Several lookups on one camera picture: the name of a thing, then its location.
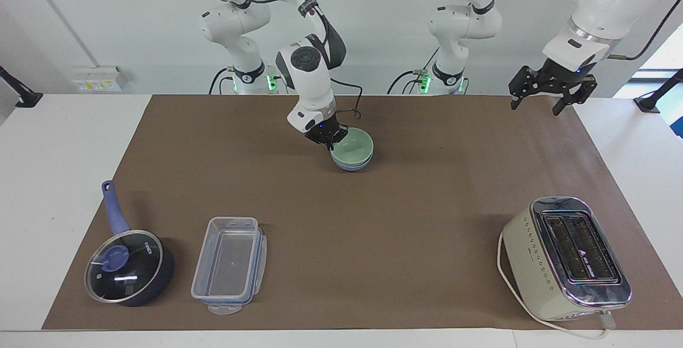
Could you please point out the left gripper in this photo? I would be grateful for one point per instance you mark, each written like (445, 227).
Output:
(564, 78)

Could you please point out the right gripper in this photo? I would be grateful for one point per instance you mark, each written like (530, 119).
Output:
(322, 128)

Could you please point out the green bowl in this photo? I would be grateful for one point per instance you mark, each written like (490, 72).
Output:
(355, 146)

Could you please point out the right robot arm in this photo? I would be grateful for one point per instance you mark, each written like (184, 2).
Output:
(312, 78)

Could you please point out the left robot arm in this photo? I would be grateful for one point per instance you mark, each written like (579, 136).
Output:
(608, 6)

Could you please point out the blue bowl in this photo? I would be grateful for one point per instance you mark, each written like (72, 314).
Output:
(353, 168)

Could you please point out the black stand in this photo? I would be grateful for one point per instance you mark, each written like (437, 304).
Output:
(21, 97)
(653, 100)

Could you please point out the clear plastic container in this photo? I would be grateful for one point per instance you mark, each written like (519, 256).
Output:
(229, 262)

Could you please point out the cream toaster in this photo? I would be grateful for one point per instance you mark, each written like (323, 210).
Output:
(533, 262)

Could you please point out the blue saucepan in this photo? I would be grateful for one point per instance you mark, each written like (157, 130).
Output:
(115, 210)

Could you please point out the glass lid with blue knob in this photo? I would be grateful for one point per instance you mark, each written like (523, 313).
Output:
(133, 278)

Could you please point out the white wall socket box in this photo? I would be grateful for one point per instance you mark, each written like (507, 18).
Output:
(98, 78)

